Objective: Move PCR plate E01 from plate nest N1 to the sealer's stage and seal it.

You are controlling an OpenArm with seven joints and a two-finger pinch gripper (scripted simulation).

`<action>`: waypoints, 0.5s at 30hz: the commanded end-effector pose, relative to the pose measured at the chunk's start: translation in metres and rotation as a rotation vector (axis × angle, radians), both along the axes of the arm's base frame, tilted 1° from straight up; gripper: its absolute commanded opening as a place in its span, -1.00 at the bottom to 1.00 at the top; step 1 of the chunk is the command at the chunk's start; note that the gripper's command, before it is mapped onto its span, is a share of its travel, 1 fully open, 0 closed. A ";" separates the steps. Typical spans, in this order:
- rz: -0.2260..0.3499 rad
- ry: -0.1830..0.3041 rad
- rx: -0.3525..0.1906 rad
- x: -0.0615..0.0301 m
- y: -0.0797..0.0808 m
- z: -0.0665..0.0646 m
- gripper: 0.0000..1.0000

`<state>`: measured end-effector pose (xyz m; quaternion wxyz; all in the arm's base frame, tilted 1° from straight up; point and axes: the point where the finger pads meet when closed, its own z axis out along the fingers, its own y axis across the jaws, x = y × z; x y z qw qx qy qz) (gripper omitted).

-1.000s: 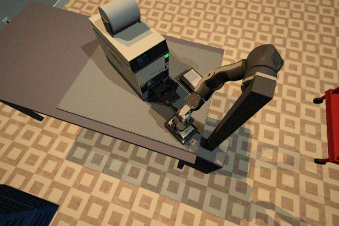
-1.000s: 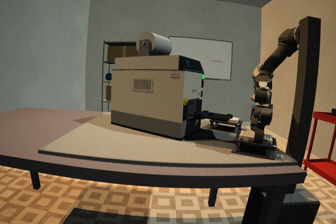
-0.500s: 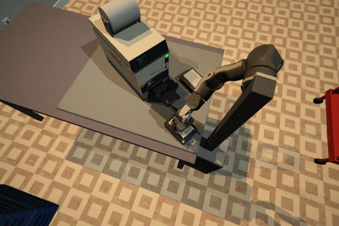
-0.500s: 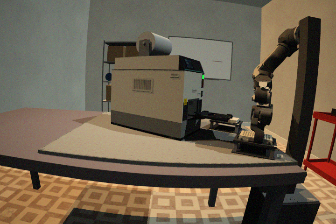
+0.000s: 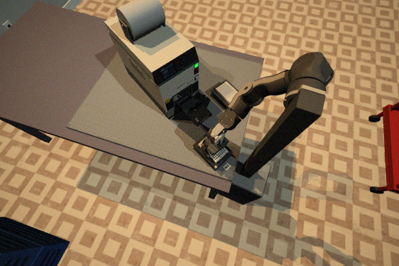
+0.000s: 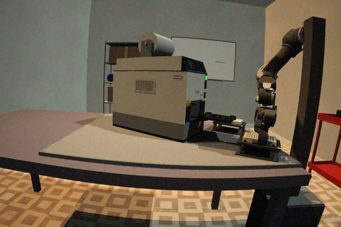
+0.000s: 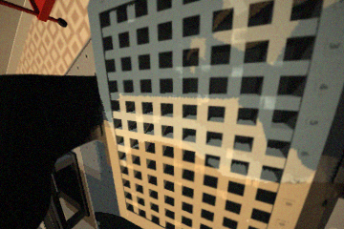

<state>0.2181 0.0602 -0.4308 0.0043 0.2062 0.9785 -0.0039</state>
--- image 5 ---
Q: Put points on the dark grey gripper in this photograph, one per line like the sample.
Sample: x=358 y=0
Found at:
x=208 y=145

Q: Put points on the grey cylinder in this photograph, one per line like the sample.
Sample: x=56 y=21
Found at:
x=141 y=16

